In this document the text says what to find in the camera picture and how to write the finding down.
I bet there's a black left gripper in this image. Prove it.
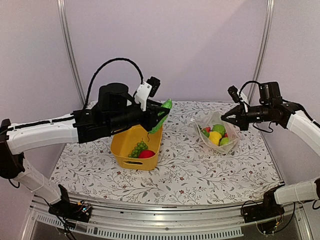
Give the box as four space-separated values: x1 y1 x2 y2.
107 99 170 133

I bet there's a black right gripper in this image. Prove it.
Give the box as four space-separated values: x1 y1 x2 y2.
221 102 272 131

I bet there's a green cucumber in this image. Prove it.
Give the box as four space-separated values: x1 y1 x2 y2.
148 98 173 135

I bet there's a green apple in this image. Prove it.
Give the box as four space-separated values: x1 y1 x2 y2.
219 137 230 146
212 124 226 136

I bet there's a clear zip top bag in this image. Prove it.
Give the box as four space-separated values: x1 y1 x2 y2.
190 111 241 154

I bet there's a yellow lemon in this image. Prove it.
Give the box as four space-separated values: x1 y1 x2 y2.
208 131 222 146

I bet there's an orange carrot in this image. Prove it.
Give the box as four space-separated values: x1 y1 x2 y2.
199 127 211 138

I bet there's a yellow plastic basket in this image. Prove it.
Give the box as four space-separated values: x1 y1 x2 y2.
110 125 163 171

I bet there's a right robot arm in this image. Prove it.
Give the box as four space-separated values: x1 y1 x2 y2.
221 80 320 218

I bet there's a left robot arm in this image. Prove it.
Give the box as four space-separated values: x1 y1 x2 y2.
0 82 170 217

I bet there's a green grape bunch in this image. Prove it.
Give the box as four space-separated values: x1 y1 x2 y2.
128 141 149 158

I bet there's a red apple near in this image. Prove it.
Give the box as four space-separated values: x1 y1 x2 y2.
138 149 155 159

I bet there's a floral table mat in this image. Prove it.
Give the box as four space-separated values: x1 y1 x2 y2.
50 101 282 205

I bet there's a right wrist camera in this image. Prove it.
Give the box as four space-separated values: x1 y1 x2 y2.
227 85 249 113

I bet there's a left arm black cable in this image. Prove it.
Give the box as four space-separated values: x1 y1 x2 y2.
83 57 146 111

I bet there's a right aluminium frame post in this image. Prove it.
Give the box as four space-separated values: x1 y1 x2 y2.
251 0 275 81

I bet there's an aluminium frame post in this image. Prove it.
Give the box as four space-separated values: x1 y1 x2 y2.
56 0 86 106
251 0 275 81

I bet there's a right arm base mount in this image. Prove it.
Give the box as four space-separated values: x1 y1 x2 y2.
240 186 285 235

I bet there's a front aluminium rail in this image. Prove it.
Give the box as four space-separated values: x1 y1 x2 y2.
21 194 316 240

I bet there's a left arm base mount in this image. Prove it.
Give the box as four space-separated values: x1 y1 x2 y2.
48 184 93 223

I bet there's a left aluminium frame post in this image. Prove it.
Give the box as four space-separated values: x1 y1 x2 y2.
56 0 86 106

